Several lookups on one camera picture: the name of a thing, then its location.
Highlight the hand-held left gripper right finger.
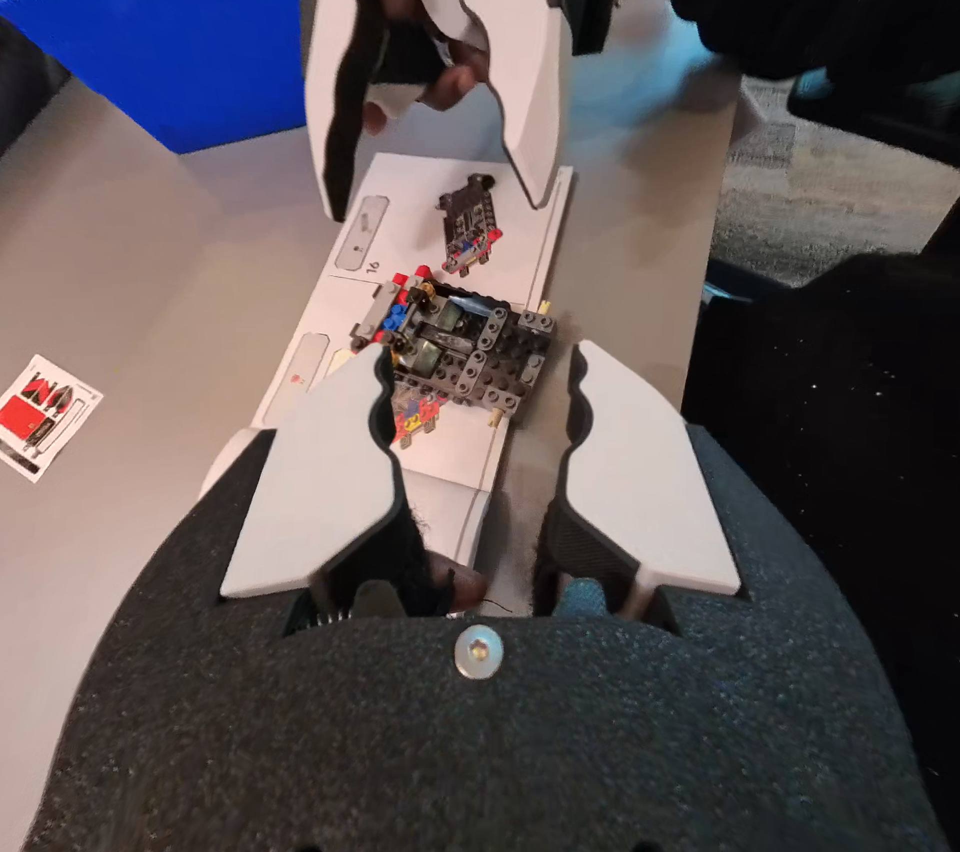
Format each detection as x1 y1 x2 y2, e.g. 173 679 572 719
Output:
551 340 742 598

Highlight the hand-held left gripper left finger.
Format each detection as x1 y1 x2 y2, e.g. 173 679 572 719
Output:
219 345 408 600

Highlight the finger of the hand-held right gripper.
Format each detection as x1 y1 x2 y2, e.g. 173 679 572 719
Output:
453 0 576 212
303 0 376 223

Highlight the black lego car chassis model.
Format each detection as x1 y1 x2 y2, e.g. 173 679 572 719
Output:
348 270 560 429

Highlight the white lego instruction booklet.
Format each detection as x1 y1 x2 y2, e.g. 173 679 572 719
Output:
198 150 577 568

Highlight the person's right hand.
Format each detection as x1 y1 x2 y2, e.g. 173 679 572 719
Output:
363 0 492 135

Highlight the person's left hand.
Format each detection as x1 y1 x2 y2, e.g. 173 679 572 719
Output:
431 552 489 613

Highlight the blue plastic bin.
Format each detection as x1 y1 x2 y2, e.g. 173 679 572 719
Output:
0 0 316 156

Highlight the red and black sticker sheet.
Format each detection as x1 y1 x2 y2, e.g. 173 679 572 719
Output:
0 353 105 484

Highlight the black office chair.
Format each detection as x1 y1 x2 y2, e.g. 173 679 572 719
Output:
787 64 960 152

